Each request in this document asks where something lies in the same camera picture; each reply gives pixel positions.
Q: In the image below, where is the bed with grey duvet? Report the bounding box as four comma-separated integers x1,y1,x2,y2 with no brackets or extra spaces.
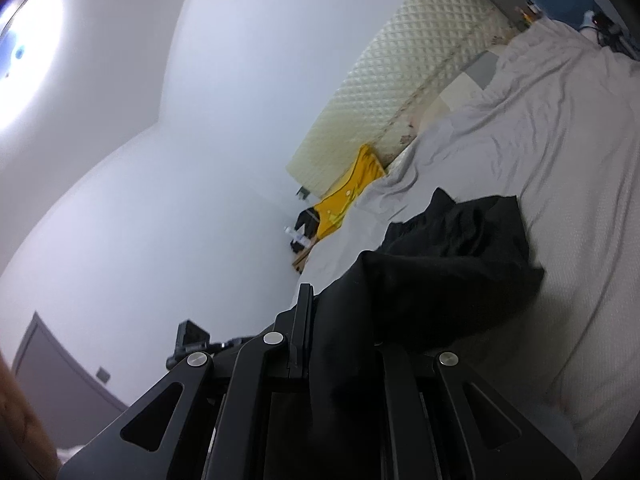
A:
299,19,640,411

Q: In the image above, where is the yellow crown print pillow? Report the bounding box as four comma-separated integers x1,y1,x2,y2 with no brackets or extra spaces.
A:
306,144,388,243

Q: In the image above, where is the white dotted bed sheet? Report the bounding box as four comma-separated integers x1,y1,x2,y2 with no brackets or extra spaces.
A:
520,200,640,480

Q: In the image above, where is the wooden nightstand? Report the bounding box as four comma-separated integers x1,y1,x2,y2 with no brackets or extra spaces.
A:
291,245,313,275

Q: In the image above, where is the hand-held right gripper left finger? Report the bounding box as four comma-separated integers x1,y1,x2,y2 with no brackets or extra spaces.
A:
59,284,315,480

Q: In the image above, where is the black bag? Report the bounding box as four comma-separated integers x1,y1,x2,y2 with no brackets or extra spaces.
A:
289,207,323,253

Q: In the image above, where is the beige grey patchwork pillow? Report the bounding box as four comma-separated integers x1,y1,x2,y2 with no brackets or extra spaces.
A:
407,47,506,136

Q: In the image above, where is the black puffer jacket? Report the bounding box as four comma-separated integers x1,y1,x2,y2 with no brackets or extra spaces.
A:
310,187,546,480

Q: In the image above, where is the black clamp device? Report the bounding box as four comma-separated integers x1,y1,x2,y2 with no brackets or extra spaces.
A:
590,10,636,51

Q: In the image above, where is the grey door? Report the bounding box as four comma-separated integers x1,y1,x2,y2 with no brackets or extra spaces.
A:
11,311,128,448

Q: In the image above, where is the cream quilted headboard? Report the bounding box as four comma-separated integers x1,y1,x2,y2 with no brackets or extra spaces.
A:
286,0,523,198

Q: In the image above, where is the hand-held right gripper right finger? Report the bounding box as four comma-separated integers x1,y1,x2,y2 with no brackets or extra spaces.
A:
375,345,582,480

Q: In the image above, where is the ceiling lamp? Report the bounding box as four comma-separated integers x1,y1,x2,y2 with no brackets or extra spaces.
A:
0,0,66,131

